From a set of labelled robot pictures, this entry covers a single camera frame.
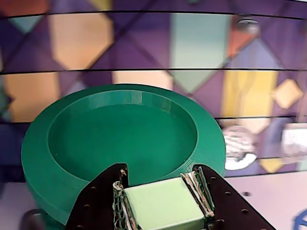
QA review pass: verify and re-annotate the light green lid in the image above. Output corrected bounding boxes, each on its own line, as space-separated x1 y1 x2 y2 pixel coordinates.
123 177 207 230

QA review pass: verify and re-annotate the colourful geometric patterned board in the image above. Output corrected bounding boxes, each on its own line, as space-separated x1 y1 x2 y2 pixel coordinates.
0 0 307 179

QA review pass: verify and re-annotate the green round recipient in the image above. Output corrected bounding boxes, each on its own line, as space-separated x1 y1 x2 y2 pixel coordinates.
21 83 226 226

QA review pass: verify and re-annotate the dark grey round object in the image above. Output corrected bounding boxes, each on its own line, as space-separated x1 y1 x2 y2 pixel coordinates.
20 208 49 230

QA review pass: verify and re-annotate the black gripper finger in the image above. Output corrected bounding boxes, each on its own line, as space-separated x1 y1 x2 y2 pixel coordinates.
65 162 140 230
180 163 277 230

